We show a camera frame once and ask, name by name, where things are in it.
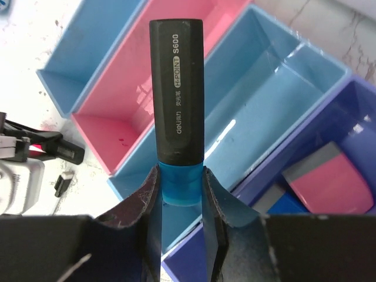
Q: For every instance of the teal blue plastic bin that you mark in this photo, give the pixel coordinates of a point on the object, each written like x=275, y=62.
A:
x=262, y=79

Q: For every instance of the blue highlighter marker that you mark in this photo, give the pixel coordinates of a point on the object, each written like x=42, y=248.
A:
x=177, y=64

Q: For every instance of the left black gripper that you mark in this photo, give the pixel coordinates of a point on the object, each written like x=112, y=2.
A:
x=19, y=142

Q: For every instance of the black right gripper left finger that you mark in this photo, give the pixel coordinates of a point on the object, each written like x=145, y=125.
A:
x=134, y=250

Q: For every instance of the pink eraser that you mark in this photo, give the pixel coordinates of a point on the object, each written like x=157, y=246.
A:
x=326, y=181

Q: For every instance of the blue eraser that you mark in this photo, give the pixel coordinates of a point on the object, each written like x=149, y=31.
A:
x=278, y=200

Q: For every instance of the pink plastic bin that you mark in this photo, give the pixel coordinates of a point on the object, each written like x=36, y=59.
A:
x=118, y=111

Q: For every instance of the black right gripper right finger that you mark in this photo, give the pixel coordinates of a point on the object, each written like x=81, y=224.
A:
x=220, y=210

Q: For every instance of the purple plastic bin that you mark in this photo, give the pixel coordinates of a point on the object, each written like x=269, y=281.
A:
x=307, y=213

